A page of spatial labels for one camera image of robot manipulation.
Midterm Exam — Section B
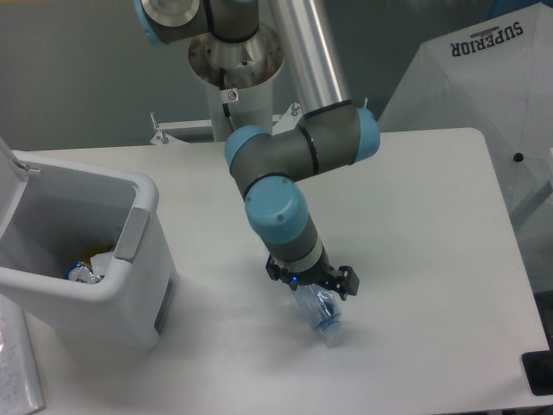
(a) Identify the white crumpled paper trash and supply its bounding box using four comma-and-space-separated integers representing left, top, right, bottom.
90, 252, 113, 279

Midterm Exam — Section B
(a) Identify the black device at edge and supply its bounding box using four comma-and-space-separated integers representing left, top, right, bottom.
521, 350, 552, 396

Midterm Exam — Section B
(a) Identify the blue white wrapper trash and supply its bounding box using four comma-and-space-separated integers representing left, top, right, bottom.
64, 262, 99, 284

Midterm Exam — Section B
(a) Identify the white paper sheet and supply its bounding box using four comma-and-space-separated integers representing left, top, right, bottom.
1, 296, 45, 414

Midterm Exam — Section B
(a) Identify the white Superior umbrella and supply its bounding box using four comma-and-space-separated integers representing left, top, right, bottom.
378, 3, 552, 210

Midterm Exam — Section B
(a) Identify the clear crushed plastic bottle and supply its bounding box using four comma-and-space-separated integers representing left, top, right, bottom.
292, 284, 343, 348

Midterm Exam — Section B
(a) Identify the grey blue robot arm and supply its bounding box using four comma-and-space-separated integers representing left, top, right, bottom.
135, 1, 380, 297

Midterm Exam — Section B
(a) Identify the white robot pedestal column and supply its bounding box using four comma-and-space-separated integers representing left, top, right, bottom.
188, 23, 284, 142

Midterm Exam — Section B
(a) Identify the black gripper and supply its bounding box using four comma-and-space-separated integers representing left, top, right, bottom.
265, 254, 359, 301

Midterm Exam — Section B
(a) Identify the white trash can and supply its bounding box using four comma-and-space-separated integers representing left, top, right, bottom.
1, 145, 178, 349

